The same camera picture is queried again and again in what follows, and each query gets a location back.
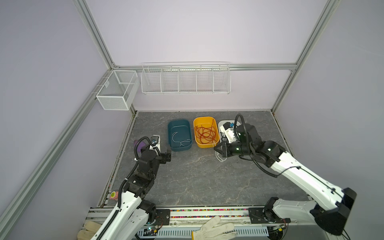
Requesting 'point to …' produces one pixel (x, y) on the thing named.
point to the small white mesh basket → (117, 89)
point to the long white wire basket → (186, 78)
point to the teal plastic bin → (180, 135)
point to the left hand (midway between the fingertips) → (160, 146)
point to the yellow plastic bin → (205, 121)
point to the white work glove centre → (209, 231)
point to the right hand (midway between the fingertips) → (214, 150)
